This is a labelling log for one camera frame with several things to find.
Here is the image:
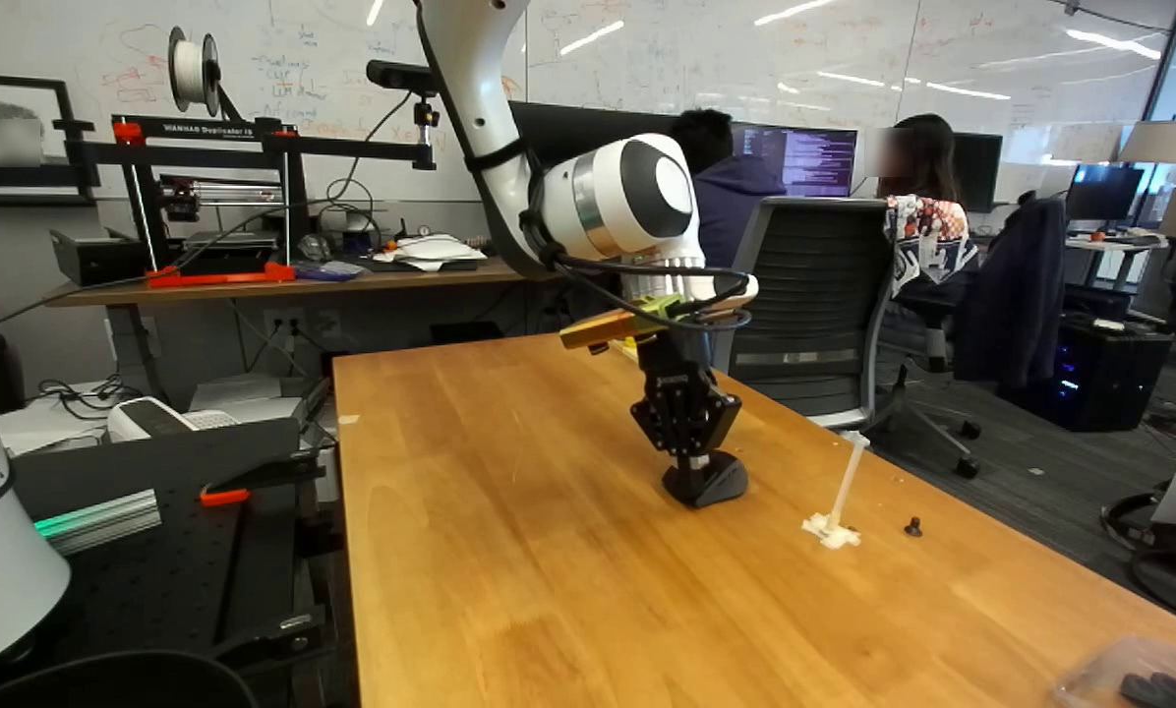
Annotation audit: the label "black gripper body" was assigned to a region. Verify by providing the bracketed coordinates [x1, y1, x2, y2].
[631, 330, 741, 470]

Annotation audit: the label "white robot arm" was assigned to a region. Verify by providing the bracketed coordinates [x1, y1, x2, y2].
[413, 0, 756, 470]

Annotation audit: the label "black mesh office chair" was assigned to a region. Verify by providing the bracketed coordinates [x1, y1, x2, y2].
[718, 197, 980, 479]

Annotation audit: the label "white plastic stand near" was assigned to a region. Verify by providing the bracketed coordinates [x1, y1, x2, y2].
[804, 431, 868, 550]

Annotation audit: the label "seated person dark clothes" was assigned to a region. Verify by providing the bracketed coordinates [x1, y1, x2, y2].
[673, 111, 784, 267]

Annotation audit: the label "computer monitor purple screen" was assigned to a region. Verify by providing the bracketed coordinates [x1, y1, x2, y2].
[731, 120, 858, 197]

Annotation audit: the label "seated person floral top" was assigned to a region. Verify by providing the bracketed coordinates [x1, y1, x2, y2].
[876, 115, 980, 289]

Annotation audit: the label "wooden side bench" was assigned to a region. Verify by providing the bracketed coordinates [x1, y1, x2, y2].
[57, 258, 521, 393]

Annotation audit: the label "white filament spool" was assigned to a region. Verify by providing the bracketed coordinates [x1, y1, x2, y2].
[168, 26, 222, 115]

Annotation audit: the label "framed portrait picture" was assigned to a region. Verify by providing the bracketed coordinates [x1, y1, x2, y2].
[0, 74, 62, 165]

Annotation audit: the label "3D printer black frame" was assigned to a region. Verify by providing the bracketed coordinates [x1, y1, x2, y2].
[80, 115, 432, 289]

